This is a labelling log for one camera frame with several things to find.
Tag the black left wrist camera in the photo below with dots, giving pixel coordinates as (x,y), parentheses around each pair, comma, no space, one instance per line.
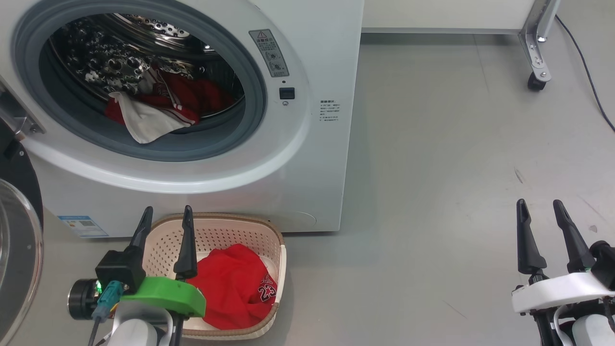
(117,269)

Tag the cream perforated laundry basket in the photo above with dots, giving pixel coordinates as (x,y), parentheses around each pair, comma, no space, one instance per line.
(216,230)

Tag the white washing machine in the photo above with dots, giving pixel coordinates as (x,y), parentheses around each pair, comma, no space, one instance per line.
(312,158)

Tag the washing machine door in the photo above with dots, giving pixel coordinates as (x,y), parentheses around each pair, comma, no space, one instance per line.
(19,250)

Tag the white partition panel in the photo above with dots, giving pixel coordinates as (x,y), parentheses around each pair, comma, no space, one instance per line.
(442,14)

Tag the blue energy label sticker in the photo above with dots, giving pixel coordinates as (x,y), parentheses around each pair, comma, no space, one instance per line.
(84,227)

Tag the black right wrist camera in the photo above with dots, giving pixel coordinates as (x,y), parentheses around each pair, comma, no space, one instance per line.
(605,264)

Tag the red and white shorts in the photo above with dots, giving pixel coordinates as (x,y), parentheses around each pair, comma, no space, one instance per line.
(149,122)

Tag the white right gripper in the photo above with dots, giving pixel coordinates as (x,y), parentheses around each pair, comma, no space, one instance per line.
(557,290)

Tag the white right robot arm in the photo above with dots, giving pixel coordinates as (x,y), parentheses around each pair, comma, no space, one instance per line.
(588,331)

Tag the red number 23 jersey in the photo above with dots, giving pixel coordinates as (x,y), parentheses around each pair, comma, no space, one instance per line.
(230,283)

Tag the grey warning sticker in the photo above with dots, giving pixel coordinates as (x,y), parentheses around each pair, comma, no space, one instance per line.
(269,53)

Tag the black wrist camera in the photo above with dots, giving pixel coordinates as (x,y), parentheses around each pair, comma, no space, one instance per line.
(117,269)
(605,264)

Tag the metal frame leg with caster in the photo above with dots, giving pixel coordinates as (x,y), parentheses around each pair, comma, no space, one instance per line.
(538,48)

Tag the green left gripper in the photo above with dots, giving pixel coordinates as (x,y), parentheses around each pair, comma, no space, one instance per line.
(168,295)

